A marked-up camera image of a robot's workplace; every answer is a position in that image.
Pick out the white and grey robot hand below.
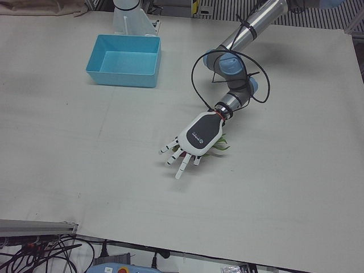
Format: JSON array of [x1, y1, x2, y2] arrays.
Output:
[[158, 110, 225, 180]]

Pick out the pink dragon fruit toy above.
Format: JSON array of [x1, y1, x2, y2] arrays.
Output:
[[175, 133, 231, 160]]

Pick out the blue plastic bin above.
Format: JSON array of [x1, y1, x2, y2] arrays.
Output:
[[85, 34, 163, 89]]

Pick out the white stand base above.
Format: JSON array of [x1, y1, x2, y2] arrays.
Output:
[[112, 0, 162, 38]]

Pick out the grey ribbed power adapter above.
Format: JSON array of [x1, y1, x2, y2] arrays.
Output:
[[93, 253, 133, 266]]

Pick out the blue grey teach pendant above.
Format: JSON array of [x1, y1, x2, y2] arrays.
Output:
[[86, 259, 143, 273]]

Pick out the beige cloth bag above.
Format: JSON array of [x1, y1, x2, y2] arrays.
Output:
[[0, 0, 89, 18]]

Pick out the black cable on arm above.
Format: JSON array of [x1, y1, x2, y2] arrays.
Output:
[[191, 15, 271, 112]]

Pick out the thick black looping cable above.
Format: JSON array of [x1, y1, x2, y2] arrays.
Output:
[[42, 237, 96, 273]]

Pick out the aluminium rail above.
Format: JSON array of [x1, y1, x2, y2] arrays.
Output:
[[0, 218, 79, 237]]

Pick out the red and black wires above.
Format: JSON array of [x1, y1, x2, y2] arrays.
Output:
[[0, 241, 41, 273]]

